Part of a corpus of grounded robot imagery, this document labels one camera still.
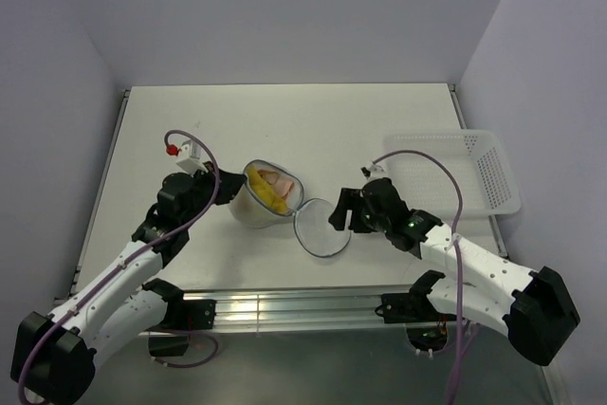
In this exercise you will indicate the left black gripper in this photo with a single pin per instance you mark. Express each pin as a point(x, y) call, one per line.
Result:
point(230, 186)

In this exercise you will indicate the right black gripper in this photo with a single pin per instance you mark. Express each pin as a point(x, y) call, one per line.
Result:
point(349, 198)

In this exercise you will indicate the yellow cloth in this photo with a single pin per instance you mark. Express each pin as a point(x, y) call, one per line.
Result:
point(265, 193)

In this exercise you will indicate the white mesh laundry bag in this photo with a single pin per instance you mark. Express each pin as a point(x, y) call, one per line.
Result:
point(308, 216)

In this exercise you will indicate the pink bra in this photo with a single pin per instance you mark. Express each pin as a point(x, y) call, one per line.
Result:
point(282, 184)

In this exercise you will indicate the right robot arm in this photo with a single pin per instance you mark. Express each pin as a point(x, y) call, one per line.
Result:
point(532, 308)

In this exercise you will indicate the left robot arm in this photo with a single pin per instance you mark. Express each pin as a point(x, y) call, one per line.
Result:
point(57, 354)

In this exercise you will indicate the white plastic basket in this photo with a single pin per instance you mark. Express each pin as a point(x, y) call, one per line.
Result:
point(427, 164)

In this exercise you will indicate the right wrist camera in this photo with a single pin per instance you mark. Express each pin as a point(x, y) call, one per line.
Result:
point(373, 172)

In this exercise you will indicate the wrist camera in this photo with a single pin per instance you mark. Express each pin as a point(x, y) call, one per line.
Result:
point(373, 172)
point(188, 157)

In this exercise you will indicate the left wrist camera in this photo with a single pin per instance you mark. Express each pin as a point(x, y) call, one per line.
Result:
point(188, 157)

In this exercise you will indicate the aluminium rail frame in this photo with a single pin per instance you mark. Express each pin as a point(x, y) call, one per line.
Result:
point(262, 279)

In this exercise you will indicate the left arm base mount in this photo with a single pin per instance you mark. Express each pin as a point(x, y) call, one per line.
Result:
point(182, 338)

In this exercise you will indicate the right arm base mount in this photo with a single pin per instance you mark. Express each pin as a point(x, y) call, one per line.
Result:
point(411, 308)

